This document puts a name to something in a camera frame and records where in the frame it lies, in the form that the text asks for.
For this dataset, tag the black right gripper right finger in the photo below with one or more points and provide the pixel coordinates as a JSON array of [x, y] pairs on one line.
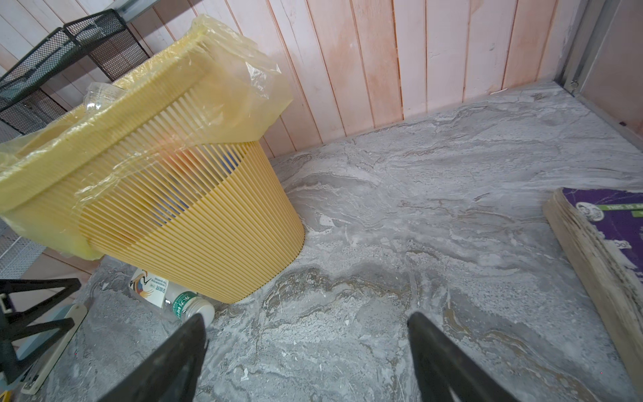
[[443, 371]]

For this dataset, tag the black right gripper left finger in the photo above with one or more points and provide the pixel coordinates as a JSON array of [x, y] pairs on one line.
[[171, 372]]

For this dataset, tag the crane label clear bottle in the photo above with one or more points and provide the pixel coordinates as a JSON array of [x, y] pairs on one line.
[[169, 298]]

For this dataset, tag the blue label clear bottle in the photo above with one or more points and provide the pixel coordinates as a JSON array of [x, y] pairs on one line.
[[100, 95]]

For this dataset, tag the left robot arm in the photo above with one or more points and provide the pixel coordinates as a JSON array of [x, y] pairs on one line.
[[17, 325]]

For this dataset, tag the yellow ribbed trash bin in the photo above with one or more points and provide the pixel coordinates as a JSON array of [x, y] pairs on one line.
[[233, 240]]

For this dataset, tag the yellow plastic bin liner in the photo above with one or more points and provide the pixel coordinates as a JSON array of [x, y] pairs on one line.
[[97, 181]]

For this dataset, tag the purple paperback book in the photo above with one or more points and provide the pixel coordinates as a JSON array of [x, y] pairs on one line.
[[600, 231]]

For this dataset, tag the white wire mesh shelf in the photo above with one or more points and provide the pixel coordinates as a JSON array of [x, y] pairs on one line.
[[17, 253]]

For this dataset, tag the black mesh wall basket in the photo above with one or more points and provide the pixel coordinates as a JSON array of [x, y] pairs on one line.
[[103, 37]]

